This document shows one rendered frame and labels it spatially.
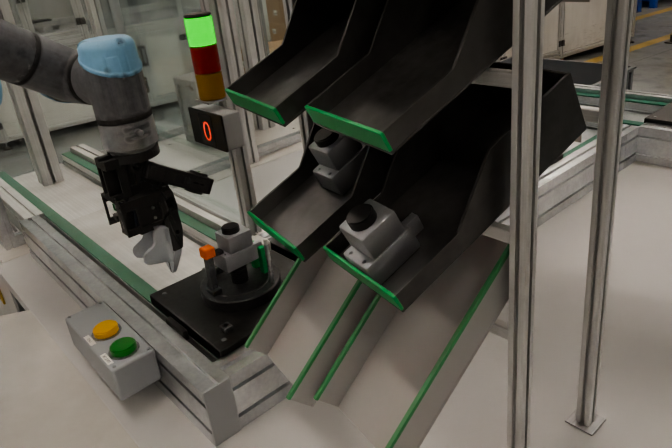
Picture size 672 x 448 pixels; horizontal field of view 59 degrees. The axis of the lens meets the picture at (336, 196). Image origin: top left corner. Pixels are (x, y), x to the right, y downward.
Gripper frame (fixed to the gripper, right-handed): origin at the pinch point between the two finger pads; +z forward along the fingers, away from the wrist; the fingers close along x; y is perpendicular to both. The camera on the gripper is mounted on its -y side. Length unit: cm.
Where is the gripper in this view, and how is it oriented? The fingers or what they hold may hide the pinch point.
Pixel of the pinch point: (175, 262)
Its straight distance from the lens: 98.5
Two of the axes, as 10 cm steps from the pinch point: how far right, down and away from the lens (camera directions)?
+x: 6.6, 2.4, -7.1
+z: 1.0, 9.1, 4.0
